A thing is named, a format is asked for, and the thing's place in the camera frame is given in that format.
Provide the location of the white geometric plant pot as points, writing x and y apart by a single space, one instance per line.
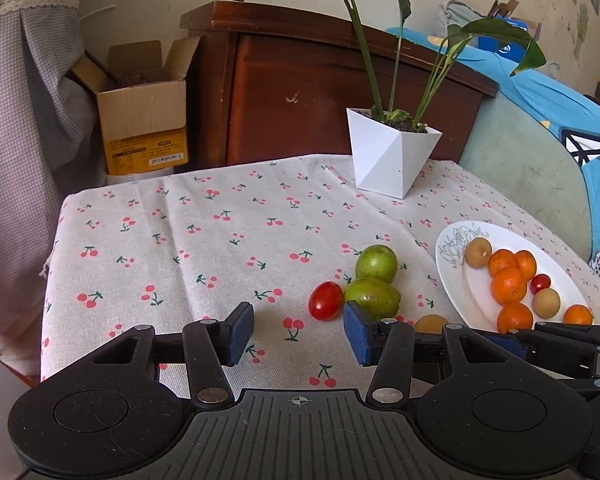
387 160

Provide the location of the pale green sofa cushion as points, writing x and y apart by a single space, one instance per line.
517 156

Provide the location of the blue cartoon pillow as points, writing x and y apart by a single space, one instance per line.
570 117

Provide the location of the brown kiwi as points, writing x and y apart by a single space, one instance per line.
478 253
430 324
546 303

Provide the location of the cherry print tablecloth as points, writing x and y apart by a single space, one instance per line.
170 251

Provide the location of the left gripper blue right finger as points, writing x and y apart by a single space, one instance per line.
362 333

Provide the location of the open cardboard box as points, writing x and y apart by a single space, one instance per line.
141 101

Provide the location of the white decorated plate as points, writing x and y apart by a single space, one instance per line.
470 289

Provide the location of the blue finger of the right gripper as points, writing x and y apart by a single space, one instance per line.
510 343

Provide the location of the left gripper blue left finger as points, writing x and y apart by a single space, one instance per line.
235 333

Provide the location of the green plum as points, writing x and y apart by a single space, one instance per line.
376 298
377 261

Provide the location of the orange mandarin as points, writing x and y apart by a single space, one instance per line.
526 264
508 286
514 316
500 260
578 314

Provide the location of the dark wooden cabinet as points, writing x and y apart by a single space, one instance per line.
269 82

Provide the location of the red cherry tomato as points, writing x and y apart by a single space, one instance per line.
539 282
326 301

